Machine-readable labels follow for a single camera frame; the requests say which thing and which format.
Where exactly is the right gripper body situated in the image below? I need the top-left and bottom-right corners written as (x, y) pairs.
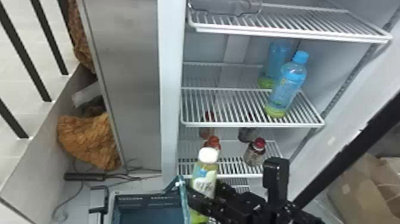
top-left (215, 191), bottom-right (270, 224)

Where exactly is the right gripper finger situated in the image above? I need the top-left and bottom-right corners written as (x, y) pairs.
top-left (215, 180), bottom-right (238, 201)
top-left (186, 191), bottom-right (221, 220)

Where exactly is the yellow bottle with white cap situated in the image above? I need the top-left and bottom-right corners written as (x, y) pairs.
top-left (189, 147), bottom-right (220, 224)

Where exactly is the brown bottle with red cap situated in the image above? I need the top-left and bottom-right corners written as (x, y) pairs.
top-left (202, 135), bottom-right (222, 151)
top-left (243, 136), bottom-right (267, 167)

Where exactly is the blue basket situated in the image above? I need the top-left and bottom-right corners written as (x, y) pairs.
top-left (111, 175), bottom-right (192, 224)

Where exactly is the blue bottle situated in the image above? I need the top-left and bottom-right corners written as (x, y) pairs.
top-left (257, 39), bottom-right (293, 89)
top-left (264, 49), bottom-right (310, 119)

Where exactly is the black power strip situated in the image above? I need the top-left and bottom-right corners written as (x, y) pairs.
top-left (63, 172), bottom-right (109, 182)

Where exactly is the cardboard box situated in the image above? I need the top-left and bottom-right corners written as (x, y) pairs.
top-left (326, 153), bottom-right (400, 224)

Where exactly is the white fridge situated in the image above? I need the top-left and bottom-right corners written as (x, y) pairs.
top-left (76, 0), bottom-right (394, 195)

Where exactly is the brown cloth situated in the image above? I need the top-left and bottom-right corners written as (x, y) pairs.
top-left (57, 111), bottom-right (122, 172)
top-left (66, 0), bottom-right (96, 74)

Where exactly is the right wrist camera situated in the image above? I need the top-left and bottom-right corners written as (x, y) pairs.
top-left (262, 157), bottom-right (290, 209)

